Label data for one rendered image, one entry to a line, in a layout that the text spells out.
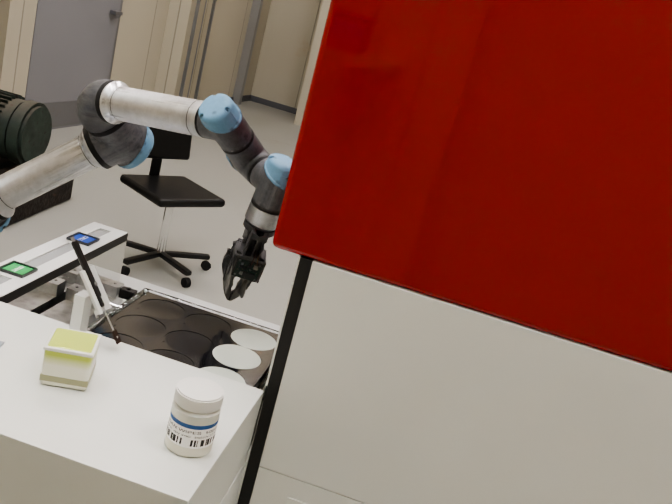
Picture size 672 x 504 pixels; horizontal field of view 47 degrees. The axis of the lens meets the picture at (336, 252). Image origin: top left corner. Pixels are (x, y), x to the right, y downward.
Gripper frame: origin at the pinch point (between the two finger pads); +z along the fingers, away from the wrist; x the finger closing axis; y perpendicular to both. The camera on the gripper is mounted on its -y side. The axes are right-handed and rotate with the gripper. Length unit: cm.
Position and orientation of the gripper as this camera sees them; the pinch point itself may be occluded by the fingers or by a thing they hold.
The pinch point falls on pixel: (230, 293)
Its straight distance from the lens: 178.2
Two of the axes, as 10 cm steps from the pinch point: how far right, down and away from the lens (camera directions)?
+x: 9.2, 3.0, 2.4
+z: -3.8, 8.3, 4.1
